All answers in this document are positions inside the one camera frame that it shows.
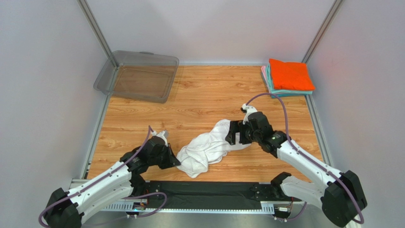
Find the white t-shirt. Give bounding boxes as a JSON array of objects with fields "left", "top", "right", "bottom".
[{"left": 176, "top": 119, "right": 251, "bottom": 178}]

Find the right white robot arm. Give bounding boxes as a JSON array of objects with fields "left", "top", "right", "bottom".
[{"left": 225, "top": 112, "right": 367, "bottom": 228}]

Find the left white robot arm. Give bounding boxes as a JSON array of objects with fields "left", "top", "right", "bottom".
[{"left": 39, "top": 136, "right": 181, "bottom": 228}]

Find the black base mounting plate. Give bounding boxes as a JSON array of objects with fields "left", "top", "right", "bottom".
[{"left": 139, "top": 181, "right": 291, "bottom": 210}]

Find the pink folded t-shirt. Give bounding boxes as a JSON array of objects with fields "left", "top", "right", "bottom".
[{"left": 261, "top": 66, "right": 271, "bottom": 93}]

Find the orange folded t-shirt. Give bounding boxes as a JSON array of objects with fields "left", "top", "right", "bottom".
[{"left": 269, "top": 58, "right": 316, "bottom": 91}]

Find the clear grey plastic bin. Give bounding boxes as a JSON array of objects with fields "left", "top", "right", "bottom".
[{"left": 93, "top": 50, "right": 179, "bottom": 103}]

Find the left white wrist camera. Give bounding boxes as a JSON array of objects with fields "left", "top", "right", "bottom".
[{"left": 152, "top": 130, "right": 169, "bottom": 147}]

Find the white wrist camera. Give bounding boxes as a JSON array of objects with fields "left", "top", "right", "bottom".
[
  {"left": 152, "top": 130, "right": 169, "bottom": 147},
  {"left": 241, "top": 104, "right": 257, "bottom": 124}
]

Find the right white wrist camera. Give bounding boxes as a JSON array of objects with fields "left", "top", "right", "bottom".
[{"left": 241, "top": 104, "right": 257, "bottom": 124}]

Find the aluminium frame rail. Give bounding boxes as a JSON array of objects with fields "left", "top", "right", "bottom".
[{"left": 65, "top": 178, "right": 361, "bottom": 228}]

